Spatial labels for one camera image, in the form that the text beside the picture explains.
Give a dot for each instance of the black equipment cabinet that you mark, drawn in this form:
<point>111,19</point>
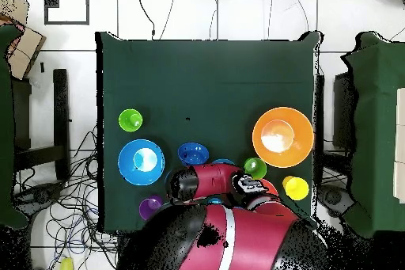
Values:
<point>343,114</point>

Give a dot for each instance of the cardboard box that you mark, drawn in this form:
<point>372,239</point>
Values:
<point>23,51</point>

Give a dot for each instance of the small dark blue bowl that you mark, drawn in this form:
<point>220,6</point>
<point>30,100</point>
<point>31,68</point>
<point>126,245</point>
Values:
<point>193,152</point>

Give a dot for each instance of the ridged green cup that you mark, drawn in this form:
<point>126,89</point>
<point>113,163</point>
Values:
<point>127,119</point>

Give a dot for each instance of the green cloth side table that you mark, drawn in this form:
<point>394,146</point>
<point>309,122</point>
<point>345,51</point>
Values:
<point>4,124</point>
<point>376,124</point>

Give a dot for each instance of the purple cup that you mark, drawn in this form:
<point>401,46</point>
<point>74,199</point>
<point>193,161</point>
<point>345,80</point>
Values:
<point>148,209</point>

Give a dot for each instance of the dark green tablecloth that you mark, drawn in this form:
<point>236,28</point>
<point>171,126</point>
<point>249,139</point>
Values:
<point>205,86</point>

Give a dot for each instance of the small light blue bowl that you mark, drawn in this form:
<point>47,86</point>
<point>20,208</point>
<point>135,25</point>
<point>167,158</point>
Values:
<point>223,161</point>

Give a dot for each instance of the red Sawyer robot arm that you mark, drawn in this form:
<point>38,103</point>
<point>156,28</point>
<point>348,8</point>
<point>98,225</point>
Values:
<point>215,178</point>

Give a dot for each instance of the black square floor frame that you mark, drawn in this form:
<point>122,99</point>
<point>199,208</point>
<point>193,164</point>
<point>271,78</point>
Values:
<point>66,23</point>

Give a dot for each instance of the white boxes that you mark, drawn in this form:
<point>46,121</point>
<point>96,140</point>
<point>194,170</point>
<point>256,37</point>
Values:
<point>401,143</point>

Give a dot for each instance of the small yellow object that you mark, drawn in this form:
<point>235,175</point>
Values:
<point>66,265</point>

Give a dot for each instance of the large blue bowl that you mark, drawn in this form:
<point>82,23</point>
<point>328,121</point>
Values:
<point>126,165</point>

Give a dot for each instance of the black stand frame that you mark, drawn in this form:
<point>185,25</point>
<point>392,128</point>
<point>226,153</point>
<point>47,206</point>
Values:
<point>60,108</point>
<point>319,124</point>

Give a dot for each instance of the grey black stand base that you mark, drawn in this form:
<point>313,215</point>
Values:
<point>333,197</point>
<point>41,194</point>

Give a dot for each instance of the large yellow-orange bowl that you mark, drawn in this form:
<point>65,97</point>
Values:
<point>303,145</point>

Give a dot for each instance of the smooth green cup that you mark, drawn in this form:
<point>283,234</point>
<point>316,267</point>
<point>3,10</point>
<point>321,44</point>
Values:
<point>258,168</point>

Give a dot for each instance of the yellow cup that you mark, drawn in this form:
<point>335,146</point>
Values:
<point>295,189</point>

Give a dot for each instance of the red-orange bowl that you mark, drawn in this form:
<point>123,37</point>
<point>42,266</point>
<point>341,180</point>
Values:
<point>271,189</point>

